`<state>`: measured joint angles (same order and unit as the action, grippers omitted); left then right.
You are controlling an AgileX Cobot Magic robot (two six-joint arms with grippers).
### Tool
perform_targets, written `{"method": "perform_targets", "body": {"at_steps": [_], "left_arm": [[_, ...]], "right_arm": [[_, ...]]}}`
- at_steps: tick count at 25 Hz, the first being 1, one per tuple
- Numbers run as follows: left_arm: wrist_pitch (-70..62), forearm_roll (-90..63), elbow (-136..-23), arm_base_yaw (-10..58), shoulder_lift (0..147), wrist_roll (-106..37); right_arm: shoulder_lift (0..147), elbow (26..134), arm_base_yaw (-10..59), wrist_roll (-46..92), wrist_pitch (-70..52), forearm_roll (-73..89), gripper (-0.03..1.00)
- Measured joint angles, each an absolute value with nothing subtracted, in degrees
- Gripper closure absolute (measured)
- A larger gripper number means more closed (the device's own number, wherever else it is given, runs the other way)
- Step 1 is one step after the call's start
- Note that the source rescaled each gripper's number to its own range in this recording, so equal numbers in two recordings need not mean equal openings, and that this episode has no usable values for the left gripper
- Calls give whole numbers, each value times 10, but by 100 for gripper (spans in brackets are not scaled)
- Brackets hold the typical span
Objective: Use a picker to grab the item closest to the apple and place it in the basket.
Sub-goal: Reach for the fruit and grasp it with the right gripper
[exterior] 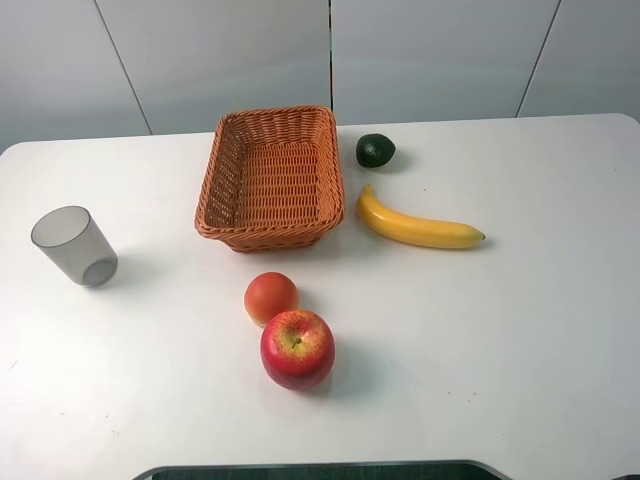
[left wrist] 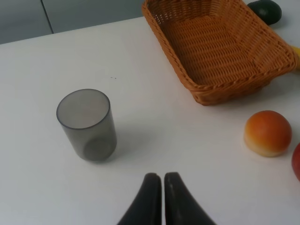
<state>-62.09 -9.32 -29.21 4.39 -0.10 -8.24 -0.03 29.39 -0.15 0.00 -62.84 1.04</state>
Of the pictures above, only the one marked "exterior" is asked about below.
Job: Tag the orange tomato fruit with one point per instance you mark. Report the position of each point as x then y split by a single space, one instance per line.
268 295

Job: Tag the orange wicker basket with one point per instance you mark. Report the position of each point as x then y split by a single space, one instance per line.
273 180

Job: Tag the dark green avocado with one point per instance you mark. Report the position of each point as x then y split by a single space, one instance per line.
374 150

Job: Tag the yellow banana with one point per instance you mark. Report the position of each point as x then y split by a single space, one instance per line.
413 230

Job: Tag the red apple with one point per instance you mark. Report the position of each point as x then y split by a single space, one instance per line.
297 349

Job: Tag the grey translucent plastic cup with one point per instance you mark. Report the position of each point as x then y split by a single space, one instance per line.
72 240

